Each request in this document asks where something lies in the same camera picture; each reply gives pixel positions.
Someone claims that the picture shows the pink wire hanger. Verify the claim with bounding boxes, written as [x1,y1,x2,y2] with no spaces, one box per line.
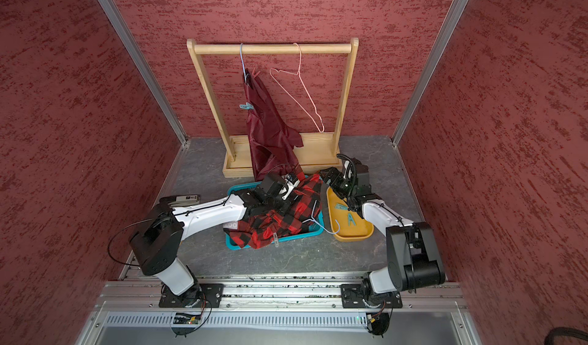
[268,42,326,135]

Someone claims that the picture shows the yellow plastic tray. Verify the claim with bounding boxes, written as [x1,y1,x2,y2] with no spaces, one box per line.
[326,187,375,242]

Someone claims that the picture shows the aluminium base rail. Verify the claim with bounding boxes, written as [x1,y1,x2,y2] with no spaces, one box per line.
[81,272,474,343]

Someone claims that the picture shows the wooden clothes rack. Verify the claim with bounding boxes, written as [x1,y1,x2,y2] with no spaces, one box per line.
[186,38,359,178]

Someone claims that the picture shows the maroon satin shirt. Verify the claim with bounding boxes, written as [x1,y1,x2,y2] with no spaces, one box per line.
[243,69,303,181]

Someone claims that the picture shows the black stapler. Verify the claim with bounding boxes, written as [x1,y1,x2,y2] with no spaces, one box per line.
[159,194,201,208]

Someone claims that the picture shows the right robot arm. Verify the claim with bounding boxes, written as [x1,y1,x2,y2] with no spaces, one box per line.
[319,154,447,308]

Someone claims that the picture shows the teal plastic basket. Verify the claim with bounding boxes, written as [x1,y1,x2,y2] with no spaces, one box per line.
[224,174,326,252]

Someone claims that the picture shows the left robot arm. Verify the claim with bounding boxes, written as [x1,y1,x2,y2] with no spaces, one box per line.
[130,171,305,308]

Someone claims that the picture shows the blue wire hanger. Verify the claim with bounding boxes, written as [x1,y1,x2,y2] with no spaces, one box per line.
[303,201,341,236]
[239,43,248,84]

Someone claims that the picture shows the teal clothespin on plaid shirt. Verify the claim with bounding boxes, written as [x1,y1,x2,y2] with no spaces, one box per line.
[239,102,255,111]

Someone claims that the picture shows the red black plaid shirt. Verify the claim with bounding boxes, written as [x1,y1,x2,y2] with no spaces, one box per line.
[222,172,324,250]

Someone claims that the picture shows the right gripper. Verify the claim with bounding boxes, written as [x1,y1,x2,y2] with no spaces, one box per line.
[318,166,357,199]

